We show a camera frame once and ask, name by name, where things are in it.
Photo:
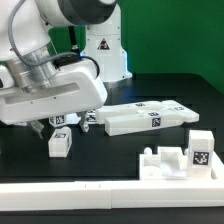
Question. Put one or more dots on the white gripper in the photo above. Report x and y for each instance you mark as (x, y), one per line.
(75, 88)

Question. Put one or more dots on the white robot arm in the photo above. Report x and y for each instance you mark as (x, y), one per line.
(58, 57)

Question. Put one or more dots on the rear long white bar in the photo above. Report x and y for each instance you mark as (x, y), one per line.
(136, 107)

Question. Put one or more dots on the white chair seat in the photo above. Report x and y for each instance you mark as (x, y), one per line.
(170, 163)

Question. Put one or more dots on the flat white chair back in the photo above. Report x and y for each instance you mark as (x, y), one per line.
(91, 117)

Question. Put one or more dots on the white obstacle fence wall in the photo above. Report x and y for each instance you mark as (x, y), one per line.
(115, 194)

